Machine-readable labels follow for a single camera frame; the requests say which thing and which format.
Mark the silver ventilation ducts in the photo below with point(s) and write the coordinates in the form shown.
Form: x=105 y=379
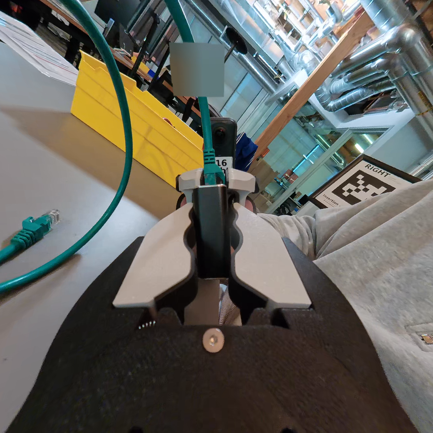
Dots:
x=382 y=67

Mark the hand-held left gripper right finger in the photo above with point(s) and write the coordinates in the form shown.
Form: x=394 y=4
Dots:
x=267 y=260

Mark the white paper sheet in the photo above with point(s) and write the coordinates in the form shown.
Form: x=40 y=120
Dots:
x=37 y=54

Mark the blue and white cloth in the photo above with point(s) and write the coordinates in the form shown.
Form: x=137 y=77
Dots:
x=245 y=152

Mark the yellow plastic bin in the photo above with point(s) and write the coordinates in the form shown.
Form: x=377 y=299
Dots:
x=135 y=121

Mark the wooden beam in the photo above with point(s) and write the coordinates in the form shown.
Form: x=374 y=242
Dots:
x=304 y=88

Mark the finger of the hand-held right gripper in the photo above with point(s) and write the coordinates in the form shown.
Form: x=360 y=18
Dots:
x=189 y=179
x=242 y=181

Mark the framed tag board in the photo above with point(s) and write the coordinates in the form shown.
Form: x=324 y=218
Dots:
x=365 y=187

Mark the wooden desk with black legs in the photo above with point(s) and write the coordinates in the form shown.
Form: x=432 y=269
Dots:
x=77 y=23

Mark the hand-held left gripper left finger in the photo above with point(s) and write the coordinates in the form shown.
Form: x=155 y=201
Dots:
x=159 y=260

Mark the cardboard boxes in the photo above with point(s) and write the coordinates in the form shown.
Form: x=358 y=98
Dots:
x=267 y=177

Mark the person's right hand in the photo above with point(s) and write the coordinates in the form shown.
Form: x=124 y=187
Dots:
x=250 y=205

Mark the black round lamp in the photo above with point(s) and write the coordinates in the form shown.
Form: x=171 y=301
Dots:
x=235 y=40

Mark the black port adapter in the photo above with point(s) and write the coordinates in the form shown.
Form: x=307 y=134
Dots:
x=212 y=230

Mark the person's grey hoodie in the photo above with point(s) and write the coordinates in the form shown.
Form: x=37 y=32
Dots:
x=379 y=321

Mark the person's right forearm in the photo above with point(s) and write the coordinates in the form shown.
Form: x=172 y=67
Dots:
x=355 y=220

